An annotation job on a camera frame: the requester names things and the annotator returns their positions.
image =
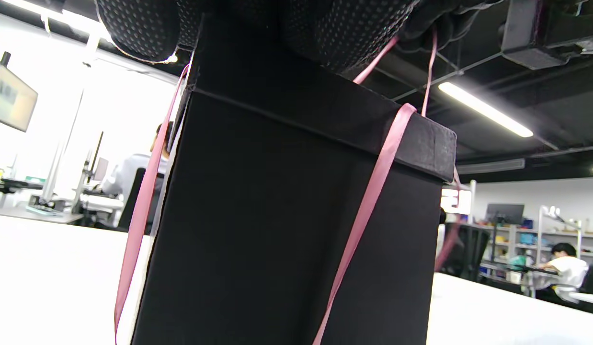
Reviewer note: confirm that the person's right hand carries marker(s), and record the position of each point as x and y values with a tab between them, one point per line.
445	19

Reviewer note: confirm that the person's left hand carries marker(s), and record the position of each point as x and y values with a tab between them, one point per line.
143	28

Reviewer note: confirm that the black gift box lid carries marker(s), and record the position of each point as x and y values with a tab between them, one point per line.
325	105

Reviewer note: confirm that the pink ribbon bow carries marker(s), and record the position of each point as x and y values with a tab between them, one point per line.
373	191

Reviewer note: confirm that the black gift box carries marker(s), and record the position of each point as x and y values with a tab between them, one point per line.
253	230

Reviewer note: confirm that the ceiling light strip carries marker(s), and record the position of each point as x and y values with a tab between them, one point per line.
483	109

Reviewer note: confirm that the flat computer monitor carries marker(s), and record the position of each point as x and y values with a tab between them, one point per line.
11	96

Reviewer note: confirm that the black mesh office chair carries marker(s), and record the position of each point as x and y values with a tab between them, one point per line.
133	206

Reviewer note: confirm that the storage shelf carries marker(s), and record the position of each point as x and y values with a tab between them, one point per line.
517	239

